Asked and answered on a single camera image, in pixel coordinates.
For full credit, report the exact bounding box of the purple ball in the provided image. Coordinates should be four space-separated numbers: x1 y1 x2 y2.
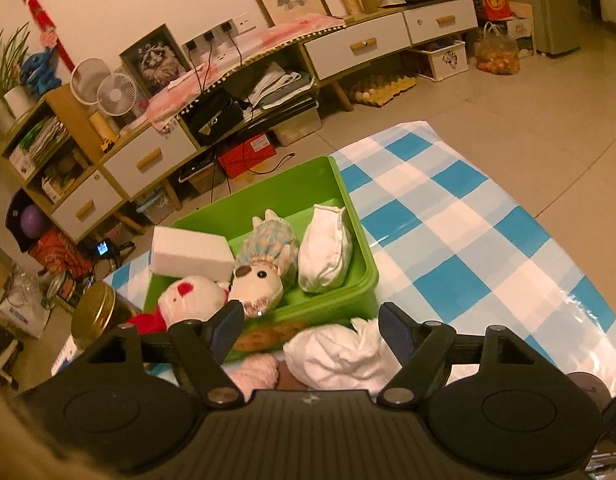
22 205 46 239

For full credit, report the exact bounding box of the small white pillow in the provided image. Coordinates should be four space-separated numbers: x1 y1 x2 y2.
298 204 354 294

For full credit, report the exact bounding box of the white foam block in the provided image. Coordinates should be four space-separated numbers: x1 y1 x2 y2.
152 226 235 282

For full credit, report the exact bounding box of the framed cat picture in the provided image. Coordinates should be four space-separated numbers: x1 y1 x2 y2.
120 23 191 101

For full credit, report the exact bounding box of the gold lid jar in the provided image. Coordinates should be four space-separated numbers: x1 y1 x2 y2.
70 281 141 362

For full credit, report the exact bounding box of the wooden tv cabinet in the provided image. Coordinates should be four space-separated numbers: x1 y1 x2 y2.
0 0 481 247

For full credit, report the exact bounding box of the egg tray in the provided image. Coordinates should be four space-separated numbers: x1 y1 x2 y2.
349 71 419 109

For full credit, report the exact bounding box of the cardboard box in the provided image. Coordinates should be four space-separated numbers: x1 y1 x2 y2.
508 2 535 41

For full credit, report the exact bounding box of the hedgehog plush toy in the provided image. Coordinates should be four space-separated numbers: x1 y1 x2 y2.
229 208 301 319

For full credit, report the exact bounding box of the white cabinet drawer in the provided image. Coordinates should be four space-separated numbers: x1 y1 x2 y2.
304 11 410 81
403 0 479 46
52 170 123 244
102 122 199 201

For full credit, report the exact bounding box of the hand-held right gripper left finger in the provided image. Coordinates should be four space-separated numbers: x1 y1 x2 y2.
86 300 247 409

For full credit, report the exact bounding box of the white plastic bag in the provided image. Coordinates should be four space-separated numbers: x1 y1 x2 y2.
0 265 51 339

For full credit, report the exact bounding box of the pink cabinet cloth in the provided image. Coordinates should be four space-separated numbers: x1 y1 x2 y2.
146 14 347 137

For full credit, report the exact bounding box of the small white desk fan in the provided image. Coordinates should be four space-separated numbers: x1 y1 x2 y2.
96 74 138 119
70 57 112 106

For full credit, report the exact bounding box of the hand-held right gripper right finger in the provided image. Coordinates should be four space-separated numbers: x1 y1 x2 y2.
377 302 535 409

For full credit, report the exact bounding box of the white crate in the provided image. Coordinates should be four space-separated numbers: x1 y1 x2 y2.
413 40 469 83

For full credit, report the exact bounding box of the red hanging ornament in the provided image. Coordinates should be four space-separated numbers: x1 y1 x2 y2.
12 0 76 71

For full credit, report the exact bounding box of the pink fluffy cloth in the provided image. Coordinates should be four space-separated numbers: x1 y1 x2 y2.
228 352 280 397

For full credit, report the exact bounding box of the green plastic bin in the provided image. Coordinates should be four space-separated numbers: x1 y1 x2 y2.
142 156 379 364

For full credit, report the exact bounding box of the clear plastic storage box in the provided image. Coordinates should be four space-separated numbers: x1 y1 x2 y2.
273 106 323 147

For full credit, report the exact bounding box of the black bag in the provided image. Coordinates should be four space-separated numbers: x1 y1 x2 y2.
180 90 247 147

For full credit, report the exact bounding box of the potted green plant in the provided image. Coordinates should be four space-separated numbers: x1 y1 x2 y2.
0 22 36 133

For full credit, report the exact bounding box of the blue checkered tablecloth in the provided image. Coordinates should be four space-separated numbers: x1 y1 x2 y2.
52 120 616 393

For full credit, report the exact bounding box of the stack of papers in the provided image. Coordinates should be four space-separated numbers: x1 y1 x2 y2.
245 62 319 111

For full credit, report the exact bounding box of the white and red plush toy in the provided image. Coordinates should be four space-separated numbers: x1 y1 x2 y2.
126 275 231 335

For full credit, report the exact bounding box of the red flat box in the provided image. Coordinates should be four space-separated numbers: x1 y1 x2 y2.
217 132 279 180

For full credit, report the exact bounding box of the bag of oranges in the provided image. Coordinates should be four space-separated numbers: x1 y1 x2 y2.
475 22 521 76

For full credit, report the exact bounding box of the white towel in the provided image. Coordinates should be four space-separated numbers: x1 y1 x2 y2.
283 317 405 392

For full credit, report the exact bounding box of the white wall socket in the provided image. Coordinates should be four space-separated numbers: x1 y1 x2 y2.
181 32 223 57
222 12 251 37

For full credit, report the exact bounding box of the blue plush figure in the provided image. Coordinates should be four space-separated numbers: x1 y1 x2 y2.
20 50 63 96

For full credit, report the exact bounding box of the grey refrigerator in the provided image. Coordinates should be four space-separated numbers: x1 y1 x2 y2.
530 0 582 56

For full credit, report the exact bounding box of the red patterned bag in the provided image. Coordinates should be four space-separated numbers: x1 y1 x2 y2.
30 227 91 279

